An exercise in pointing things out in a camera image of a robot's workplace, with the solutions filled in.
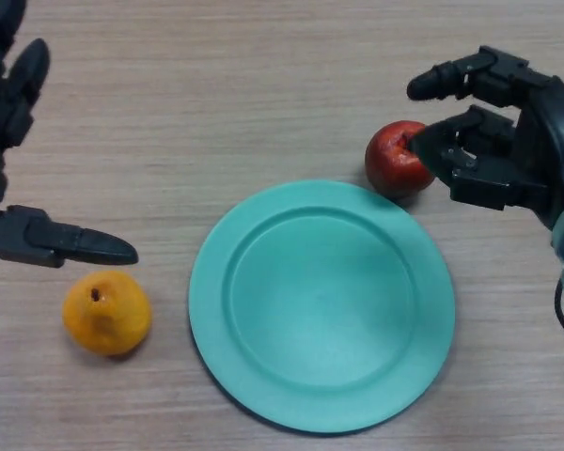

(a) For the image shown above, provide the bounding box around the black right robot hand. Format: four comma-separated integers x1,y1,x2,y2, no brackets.
406,45,564,231

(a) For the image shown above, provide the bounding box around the red apple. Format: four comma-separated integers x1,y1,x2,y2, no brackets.
364,120,437,198

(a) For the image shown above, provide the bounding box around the green round plate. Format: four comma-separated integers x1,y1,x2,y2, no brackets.
188,179,456,434

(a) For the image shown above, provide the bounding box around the orange yellow pear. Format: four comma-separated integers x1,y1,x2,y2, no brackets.
61,271,153,357

